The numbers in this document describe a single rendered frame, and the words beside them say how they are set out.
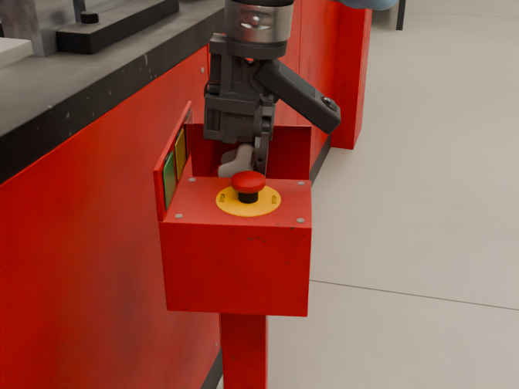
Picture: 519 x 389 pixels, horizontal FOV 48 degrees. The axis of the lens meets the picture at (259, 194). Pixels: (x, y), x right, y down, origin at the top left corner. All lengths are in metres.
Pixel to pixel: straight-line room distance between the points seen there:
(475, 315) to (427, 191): 0.73
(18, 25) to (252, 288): 0.48
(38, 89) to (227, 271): 0.31
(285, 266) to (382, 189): 1.73
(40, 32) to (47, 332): 0.39
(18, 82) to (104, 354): 0.39
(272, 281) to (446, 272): 1.32
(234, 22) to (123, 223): 0.35
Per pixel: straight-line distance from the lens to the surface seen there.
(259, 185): 0.62
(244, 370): 0.83
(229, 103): 0.66
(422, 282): 1.85
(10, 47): 0.41
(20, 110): 0.67
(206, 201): 0.64
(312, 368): 1.53
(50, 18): 0.87
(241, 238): 0.61
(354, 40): 2.48
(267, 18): 0.64
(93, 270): 0.80
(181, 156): 0.68
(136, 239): 0.89
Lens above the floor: 1.10
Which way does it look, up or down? 29 degrees down
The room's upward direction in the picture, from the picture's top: straight up
